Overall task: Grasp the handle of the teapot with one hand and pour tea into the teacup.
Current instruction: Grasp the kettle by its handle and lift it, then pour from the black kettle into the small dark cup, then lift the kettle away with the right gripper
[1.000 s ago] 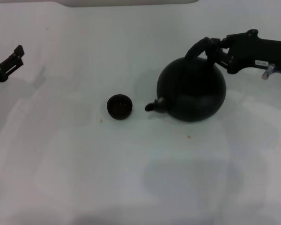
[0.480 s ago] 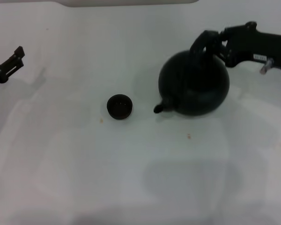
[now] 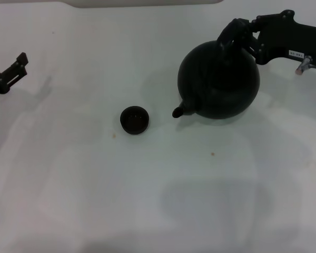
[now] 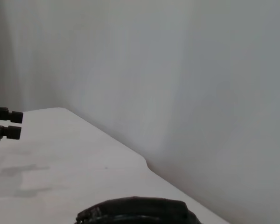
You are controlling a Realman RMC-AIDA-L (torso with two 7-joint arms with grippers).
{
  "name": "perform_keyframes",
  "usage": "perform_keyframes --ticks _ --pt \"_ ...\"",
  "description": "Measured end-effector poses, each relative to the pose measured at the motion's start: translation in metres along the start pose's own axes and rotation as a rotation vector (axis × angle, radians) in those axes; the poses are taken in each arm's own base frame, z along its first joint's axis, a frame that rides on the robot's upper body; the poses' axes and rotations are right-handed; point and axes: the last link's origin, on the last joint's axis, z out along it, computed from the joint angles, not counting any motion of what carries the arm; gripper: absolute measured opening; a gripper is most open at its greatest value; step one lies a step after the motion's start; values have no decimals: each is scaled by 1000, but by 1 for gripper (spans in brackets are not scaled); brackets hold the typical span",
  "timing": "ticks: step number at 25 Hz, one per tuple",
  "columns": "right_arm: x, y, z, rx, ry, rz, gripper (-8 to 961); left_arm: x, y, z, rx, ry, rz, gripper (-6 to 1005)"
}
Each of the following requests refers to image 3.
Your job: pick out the small black teacup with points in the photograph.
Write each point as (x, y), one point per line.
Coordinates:
(134, 121)

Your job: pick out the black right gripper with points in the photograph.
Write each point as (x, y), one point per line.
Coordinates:
(281, 39)

